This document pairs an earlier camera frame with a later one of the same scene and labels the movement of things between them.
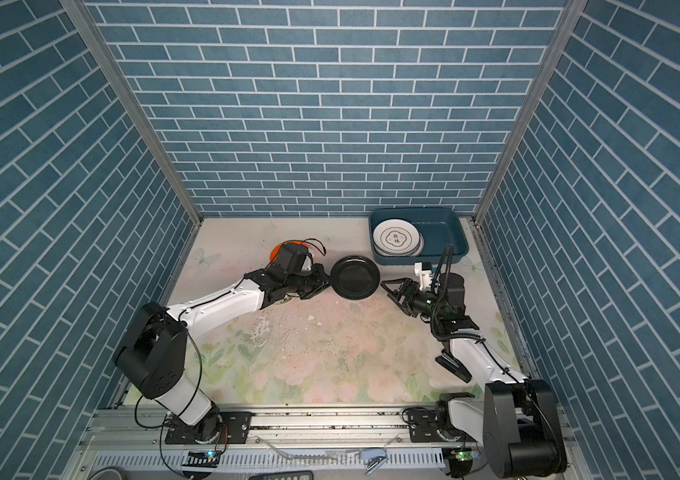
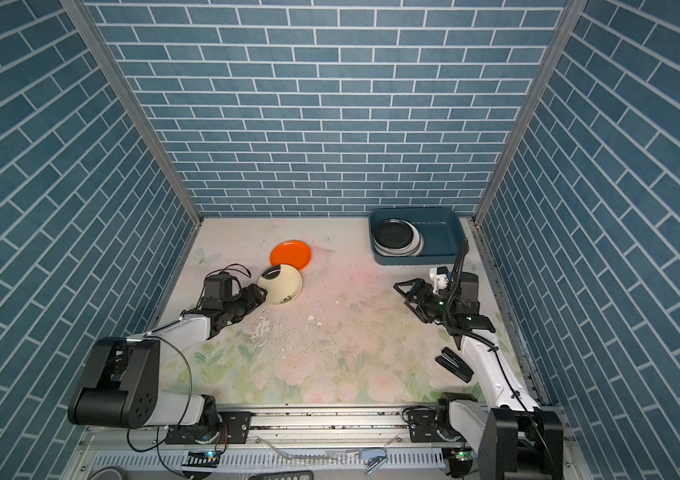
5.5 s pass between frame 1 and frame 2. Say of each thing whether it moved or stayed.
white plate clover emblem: stayed
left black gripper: moved
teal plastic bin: stayed
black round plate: moved
